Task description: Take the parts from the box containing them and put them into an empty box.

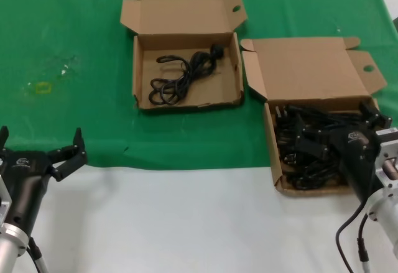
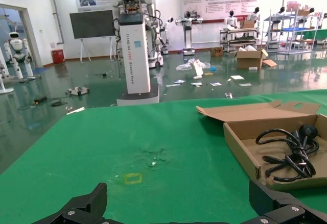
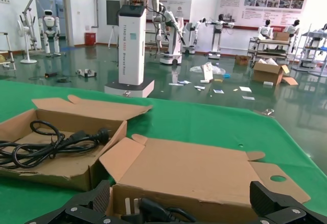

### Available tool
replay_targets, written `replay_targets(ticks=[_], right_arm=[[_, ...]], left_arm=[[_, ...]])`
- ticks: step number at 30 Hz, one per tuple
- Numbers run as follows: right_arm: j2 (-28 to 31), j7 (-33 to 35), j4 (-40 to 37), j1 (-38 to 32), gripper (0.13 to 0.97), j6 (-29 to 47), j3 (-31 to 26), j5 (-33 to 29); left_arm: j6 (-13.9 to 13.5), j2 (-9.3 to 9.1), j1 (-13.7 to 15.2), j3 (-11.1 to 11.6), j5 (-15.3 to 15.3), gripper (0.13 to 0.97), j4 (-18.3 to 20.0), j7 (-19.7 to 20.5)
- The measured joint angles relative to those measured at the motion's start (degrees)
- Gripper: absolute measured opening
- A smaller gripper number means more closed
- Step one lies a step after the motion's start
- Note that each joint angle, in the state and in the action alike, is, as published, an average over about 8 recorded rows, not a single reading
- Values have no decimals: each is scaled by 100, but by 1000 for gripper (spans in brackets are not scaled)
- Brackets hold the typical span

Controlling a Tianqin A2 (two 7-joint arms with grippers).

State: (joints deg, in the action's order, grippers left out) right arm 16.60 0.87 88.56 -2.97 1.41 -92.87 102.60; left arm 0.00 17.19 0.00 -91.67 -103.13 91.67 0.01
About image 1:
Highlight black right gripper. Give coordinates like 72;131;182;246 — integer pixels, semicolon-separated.
293;100;392;205

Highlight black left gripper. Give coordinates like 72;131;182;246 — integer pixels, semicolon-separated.
0;125;89;235

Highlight black power cable with plug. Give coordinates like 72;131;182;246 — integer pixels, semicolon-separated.
149;44;226;106

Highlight cardboard box with round hole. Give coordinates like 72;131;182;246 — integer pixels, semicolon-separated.
240;36;398;198

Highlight cardboard box with oval hole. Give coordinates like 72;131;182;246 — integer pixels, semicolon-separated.
119;0;249;111

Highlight yellow tape square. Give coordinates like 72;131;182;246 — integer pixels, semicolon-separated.
35;81;52;95

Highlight green tablecloth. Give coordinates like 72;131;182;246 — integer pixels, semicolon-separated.
0;0;398;174

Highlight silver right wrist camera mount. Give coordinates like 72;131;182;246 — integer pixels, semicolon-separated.
374;126;398;190

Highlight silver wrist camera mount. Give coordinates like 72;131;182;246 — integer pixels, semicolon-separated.
374;126;398;190
0;175;12;224

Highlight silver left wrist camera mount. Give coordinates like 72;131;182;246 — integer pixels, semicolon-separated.
0;175;12;224

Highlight left arm cable silver connector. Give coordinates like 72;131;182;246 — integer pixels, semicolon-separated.
27;236;50;273

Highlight arm cable silver connector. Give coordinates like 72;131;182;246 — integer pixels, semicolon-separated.
355;215;374;273
27;236;50;273

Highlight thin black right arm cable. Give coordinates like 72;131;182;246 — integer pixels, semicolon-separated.
335;203;369;273

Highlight right arm cable silver connector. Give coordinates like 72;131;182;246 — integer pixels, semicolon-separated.
355;215;374;273

